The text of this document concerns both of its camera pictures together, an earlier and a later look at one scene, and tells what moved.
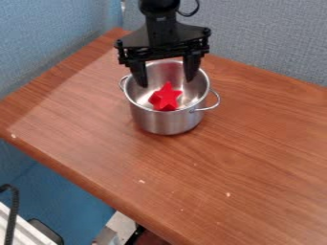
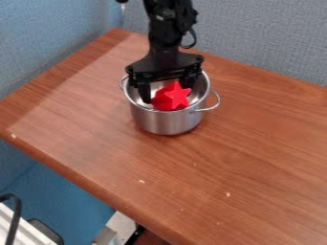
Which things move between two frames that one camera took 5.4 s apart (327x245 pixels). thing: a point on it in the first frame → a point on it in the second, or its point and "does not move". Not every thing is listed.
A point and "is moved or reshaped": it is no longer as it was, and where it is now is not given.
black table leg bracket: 139,229 does not move
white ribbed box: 26,233 does not move
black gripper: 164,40 → 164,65
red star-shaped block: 164,99 is moved or reshaped
